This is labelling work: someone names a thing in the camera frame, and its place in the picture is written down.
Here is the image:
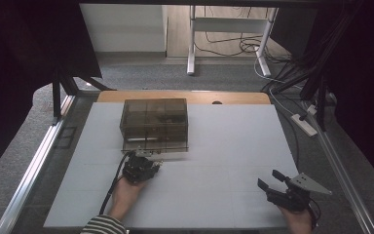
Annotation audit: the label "aluminium floor rail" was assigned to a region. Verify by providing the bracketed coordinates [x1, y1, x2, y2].
[0, 94, 76, 234]
[301, 100, 373, 234]

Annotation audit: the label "white power strip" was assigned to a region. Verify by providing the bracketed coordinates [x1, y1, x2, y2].
[290, 113, 318, 137]

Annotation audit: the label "black cable bundle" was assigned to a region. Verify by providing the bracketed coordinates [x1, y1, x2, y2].
[262, 0, 363, 96]

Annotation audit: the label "smoky transparent drawer box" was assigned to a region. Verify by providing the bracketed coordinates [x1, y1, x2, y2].
[119, 97, 190, 154]

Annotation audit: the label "dark curtain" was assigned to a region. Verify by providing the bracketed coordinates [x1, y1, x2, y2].
[0, 0, 103, 184]
[305, 0, 374, 194]

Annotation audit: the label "black metal stand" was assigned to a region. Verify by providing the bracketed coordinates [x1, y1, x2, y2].
[300, 73, 329, 132]
[51, 67, 115, 125]

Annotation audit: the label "person's right hand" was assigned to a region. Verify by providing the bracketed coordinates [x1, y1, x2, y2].
[279, 206, 315, 234]

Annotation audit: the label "white floor cable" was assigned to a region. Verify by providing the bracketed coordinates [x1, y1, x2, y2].
[253, 55, 306, 115]

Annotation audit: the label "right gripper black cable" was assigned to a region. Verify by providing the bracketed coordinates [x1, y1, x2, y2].
[307, 197, 322, 229]

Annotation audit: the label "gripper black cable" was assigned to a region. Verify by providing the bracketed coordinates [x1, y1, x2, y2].
[307, 197, 322, 229]
[98, 150, 134, 216]

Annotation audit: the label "wooden table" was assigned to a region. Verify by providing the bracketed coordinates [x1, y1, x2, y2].
[96, 90, 272, 105]

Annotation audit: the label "black floor cables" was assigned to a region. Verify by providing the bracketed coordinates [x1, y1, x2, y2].
[194, 30, 291, 64]

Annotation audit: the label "white cabinet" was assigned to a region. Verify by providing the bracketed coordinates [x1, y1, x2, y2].
[79, 3, 169, 54]

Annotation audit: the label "white metal desk frame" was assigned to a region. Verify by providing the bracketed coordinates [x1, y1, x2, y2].
[187, 5, 279, 78]

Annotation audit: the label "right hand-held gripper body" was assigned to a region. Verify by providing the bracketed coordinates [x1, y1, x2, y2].
[266, 172, 333, 214]

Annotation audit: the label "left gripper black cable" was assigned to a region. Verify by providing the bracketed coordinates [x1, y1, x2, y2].
[98, 150, 134, 216]

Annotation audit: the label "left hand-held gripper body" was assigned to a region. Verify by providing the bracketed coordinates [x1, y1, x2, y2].
[122, 147, 160, 185]

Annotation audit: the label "person's left hand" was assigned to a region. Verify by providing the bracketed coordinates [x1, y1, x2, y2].
[108, 176, 148, 222]

